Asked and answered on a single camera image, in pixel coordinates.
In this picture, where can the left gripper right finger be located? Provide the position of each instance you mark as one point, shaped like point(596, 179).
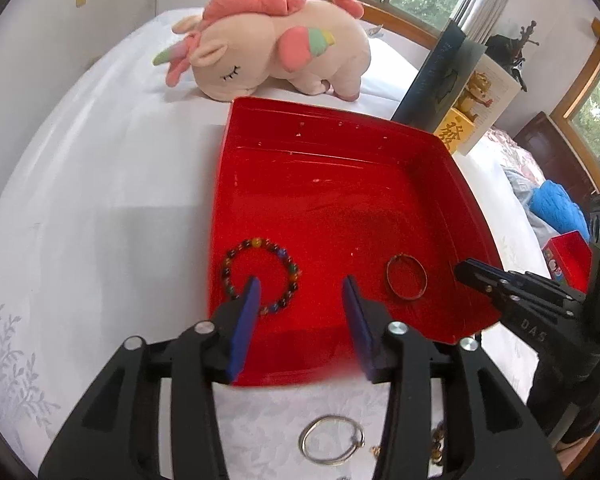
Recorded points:
point(488, 431)

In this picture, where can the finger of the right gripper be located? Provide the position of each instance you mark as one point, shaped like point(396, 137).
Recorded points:
point(528, 289)

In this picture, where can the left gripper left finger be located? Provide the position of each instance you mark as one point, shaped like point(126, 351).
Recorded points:
point(112, 432)

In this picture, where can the red tin lid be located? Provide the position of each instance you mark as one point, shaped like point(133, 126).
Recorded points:
point(569, 259)

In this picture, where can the gold bead item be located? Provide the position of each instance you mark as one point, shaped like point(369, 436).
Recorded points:
point(437, 442)

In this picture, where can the blue cloth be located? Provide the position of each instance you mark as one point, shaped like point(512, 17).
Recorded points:
point(551, 203)

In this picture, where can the dark wooden headboard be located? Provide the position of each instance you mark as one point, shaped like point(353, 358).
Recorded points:
point(559, 163)

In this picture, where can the gold bangle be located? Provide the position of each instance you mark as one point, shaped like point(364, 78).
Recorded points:
point(406, 277)

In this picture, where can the mouse figurine on yellow block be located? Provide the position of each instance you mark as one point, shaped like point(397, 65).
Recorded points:
point(460, 120)

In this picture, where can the silver bangle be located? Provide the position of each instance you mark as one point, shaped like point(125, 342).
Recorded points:
point(331, 440)

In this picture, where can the red tin tray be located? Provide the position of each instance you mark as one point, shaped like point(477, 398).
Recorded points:
point(306, 196)

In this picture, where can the dark figurine on shelf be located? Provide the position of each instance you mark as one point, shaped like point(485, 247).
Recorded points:
point(507, 52)

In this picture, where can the open standing book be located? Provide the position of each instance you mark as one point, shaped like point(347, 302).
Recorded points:
point(442, 77)

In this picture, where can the pink unicorn plush toy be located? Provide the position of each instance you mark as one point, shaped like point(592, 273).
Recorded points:
point(233, 46)

